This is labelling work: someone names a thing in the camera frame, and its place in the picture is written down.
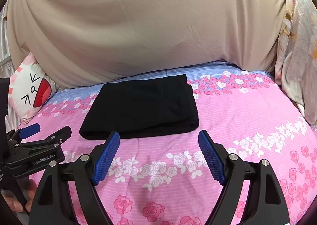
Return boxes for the floral pastel blanket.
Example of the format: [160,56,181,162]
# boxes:
[275,0,316,125]

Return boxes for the black pants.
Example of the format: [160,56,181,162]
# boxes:
[79,74,199,140]

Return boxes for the beige curtain cloth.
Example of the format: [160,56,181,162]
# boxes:
[5,0,285,88]

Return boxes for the person's left hand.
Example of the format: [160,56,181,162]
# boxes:
[1,178,38,213]

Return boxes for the white cat face pillow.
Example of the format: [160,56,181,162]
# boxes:
[8,53,57,124]

